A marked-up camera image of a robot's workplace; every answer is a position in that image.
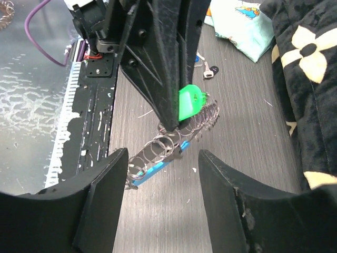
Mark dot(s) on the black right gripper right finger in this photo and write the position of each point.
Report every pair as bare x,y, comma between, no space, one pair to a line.
245,215

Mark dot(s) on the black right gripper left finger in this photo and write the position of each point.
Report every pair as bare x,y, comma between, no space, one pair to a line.
79,214

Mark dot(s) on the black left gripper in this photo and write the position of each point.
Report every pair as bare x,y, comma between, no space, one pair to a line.
153,47

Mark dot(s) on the blue tagged key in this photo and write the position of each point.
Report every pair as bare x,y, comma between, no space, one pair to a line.
199,60

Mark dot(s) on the black headed silver key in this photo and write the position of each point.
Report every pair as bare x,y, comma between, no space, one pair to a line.
210,72

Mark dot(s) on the mint green cartoon cloth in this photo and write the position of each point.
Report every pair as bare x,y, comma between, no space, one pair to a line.
243,24

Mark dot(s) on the black floral pillow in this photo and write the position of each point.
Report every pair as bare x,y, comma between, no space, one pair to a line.
303,56

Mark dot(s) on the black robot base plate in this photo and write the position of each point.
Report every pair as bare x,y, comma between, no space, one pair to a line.
93,105

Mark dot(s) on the slotted grey cable duct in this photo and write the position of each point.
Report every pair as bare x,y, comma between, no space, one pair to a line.
63,134

